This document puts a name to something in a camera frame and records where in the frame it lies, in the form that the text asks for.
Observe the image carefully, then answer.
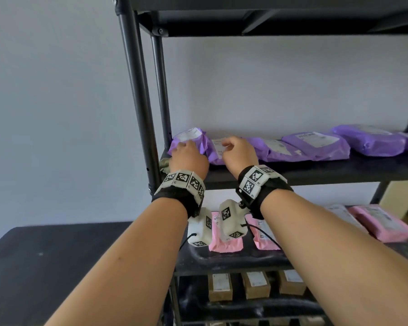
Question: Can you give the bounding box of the group of brown cardboard boxes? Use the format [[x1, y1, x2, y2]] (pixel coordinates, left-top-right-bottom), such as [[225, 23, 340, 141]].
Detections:
[[207, 269, 306, 302]]

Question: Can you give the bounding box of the black camera cable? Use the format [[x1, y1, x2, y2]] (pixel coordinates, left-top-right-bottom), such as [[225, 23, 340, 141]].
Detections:
[[241, 223, 283, 250], [179, 233, 198, 250]]

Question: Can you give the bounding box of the person's left hand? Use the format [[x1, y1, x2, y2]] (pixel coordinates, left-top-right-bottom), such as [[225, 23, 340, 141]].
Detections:
[[169, 140, 210, 182]]

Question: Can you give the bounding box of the person's left forearm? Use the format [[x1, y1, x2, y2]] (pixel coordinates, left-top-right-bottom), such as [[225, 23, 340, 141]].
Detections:
[[46, 197, 189, 326]]

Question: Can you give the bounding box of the person's right forearm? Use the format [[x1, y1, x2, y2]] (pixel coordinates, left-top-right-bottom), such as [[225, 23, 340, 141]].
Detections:
[[260, 192, 408, 326]]

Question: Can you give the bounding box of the dark metal shelf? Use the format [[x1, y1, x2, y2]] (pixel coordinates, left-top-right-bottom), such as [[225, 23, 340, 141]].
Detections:
[[112, 0, 408, 326]]

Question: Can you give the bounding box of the person's right hand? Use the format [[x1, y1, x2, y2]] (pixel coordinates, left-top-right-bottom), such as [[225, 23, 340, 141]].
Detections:
[[221, 136, 260, 180]]

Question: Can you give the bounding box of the white marker cube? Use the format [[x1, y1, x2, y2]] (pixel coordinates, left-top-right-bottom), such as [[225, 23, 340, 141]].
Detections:
[[219, 199, 249, 240]]

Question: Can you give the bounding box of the black marker wristband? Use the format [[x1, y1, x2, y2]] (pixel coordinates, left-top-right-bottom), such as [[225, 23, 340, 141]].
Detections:
[[235, 165, 294, 220], [152, 170, 206, 218]]

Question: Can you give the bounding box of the black low table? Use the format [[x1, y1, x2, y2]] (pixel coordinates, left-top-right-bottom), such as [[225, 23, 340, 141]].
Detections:
[[0, 222, 177, 326]]

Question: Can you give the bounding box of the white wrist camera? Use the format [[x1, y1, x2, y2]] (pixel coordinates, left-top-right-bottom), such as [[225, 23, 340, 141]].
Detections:
[[187, 207, 213, 248]]

